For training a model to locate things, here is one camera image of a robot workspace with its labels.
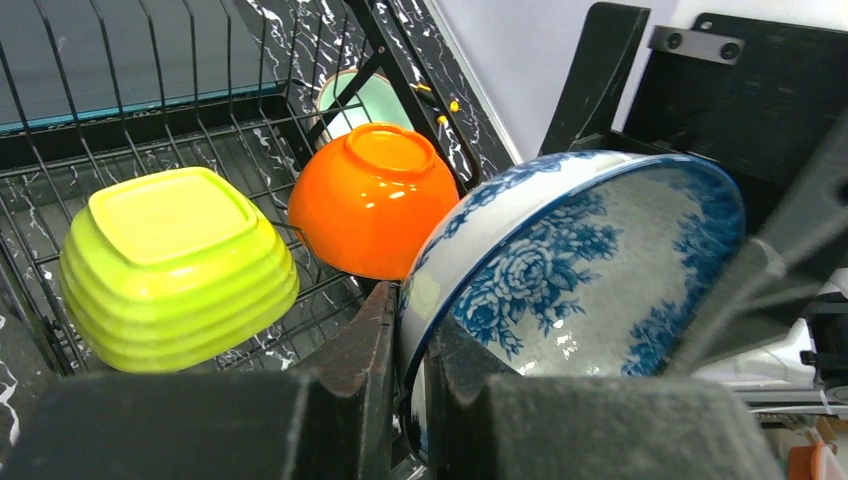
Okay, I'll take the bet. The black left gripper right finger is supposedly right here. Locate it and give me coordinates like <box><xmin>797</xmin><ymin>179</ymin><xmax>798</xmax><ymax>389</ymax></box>
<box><xmin>427</xmin><ymin>319</ymin><xmax>783</xmax><ymax>479</ymax></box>

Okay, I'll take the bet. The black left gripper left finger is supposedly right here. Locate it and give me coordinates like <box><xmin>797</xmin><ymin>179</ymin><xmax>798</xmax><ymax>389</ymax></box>
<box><xmin>1</xmin><ymin>282</ymin><xmax>396</xmax><ymax>479</ymax></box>

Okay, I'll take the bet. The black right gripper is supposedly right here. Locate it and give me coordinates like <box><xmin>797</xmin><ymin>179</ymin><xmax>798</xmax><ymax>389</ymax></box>
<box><xmin>541</xmin><ymin>2</ymin><xmax>847</xmax><ymax>376</ymax></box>

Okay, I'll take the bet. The blue patterned bowl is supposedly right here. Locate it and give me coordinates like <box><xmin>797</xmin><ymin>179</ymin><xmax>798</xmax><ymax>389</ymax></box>
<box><xmin>397</xmin><ymin>150</ymin><xmax>746</xmax><ymax>459</ymax></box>

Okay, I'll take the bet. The orange white bowl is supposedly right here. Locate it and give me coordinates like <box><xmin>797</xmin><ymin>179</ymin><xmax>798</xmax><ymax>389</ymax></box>
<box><xmin>287</xmin><ymin>123</ymin><xmax>459</xmax><ymax>280</ymax></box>

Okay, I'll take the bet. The green white bowl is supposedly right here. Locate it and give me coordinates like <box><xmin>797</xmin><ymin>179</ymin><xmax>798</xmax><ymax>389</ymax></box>
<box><xmin>59</xmin><ymin>167</ymin><xmax>300</xmax><ymax>373</ymax></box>

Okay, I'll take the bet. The pale green bowl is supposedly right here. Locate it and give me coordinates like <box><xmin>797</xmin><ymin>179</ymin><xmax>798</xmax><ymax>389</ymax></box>
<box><xmin>308</xmin><ymin>69</ymin><xmax>414</xmax><ymax>150</ymax></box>

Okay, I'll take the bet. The dark grey flat box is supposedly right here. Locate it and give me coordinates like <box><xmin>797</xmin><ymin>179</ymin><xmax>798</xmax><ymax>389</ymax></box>
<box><xmin>1</xmin><ymin>1</ymin><xmax>275</xmax><ymax>132</ymax></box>

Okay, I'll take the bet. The black wire dish rack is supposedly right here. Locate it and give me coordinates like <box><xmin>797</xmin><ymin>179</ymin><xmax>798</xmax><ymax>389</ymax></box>
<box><xmin>1</xmin><ymin>1</ymin><xmax>512</xmax><ymax>377</ymax></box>

